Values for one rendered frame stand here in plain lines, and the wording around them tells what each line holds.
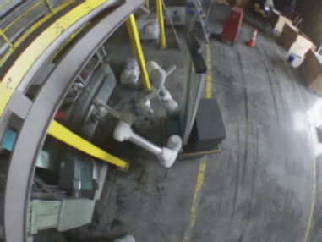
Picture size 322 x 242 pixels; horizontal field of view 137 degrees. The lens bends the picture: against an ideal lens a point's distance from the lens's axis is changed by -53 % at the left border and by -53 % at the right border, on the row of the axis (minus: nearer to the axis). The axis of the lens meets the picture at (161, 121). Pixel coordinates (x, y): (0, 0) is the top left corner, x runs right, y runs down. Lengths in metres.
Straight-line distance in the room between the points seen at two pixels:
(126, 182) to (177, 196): 0.90
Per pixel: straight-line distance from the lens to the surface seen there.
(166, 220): 2.37
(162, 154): 1.47
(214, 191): 2.38
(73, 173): 1.85
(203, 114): 1.67
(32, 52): 0.95
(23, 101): 0.94
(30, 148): 1.06
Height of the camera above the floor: 2.27
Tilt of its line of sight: 63 degrees down
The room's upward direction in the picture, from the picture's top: 11 degrees counter-clockwise
